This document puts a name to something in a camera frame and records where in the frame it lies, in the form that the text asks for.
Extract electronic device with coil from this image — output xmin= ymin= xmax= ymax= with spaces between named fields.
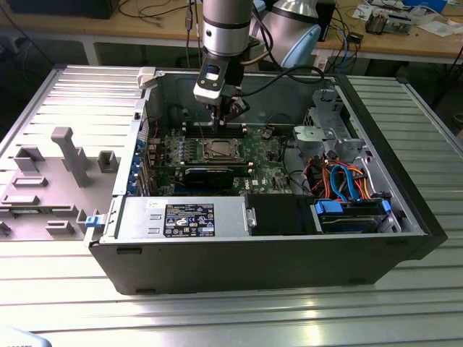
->
xmin=365 ymin=9 xmax=413 ymax=36

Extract grey parts rack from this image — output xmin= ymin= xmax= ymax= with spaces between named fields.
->
xmin=0 ymin=126 xmax=122 ymax=242

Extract blue box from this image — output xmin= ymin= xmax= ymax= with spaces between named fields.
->
xmin=403 ymin=0 xmax=448 ymax=12

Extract RAM slot with white clips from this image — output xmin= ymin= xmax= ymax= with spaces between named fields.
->
xmin=182 ymin=122 xmax=247 ymax=129
xmin=182 ymin=129 xmax=247 ymax=136

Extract hard disk in blue carrier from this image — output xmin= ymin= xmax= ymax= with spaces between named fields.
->
xmin=310 ymin=197 xmax=394 ymax=235

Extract thin black cable loop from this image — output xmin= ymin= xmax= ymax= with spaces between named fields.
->
xmin=281 ymin=133 xmax=313 ymax=198

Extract wooden desk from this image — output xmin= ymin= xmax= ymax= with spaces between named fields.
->
xmin=0 ymin=0 xmax=463 ymax=66

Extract black PC case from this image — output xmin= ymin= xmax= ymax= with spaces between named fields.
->
xmin=88 ymin=64 xmax=449 ymax=296

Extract black drive bay block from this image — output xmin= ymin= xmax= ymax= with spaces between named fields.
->
xmin=245 ymin=194 xmax=315 ymax=236

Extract silver power supply unit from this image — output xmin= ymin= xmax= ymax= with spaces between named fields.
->
xmin=115 ymin=197 xmax=250 ymax=239

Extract blue data cable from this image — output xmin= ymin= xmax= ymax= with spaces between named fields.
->
xmin=331 ymin=163 xmax=362 ymax=203

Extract black camera cable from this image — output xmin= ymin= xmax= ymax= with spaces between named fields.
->
xmin=238 ymin=66 xmax=326 ymax=99

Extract black graphics card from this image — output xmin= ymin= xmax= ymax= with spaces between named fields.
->
xmin=182 ymin=166 xmax=235 ymax=192

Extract black box on desk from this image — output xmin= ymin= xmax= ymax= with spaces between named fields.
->
xmin=7 ymin=0 xmax=120 ymax=20

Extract green RAM stick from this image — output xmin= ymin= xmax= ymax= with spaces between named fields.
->
xmin=179 ymin=160 xmax=252 ymax=173

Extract silver drive cage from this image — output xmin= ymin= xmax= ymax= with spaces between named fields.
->
xmin=292 ymin=88 xmax=373 ymax=163

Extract white rounded object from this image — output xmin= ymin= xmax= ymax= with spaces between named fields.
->
xmin=0 ymin=327 xmax=48 ymax=347

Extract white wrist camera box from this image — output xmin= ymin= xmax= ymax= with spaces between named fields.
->
xmin=192 ymin=59 xmax=228 ymax=106

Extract metal socket cover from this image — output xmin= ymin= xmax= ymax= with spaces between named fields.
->
xmin=204 ymin=138 xmax=242 ymax=163

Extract green motherboard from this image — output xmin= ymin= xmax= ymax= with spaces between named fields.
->
xmin=144 ymin=124 xmax=290 ymax=198

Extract white papers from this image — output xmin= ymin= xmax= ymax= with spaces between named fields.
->
xmin=415 ymin=17 xmax=463 ymax=38

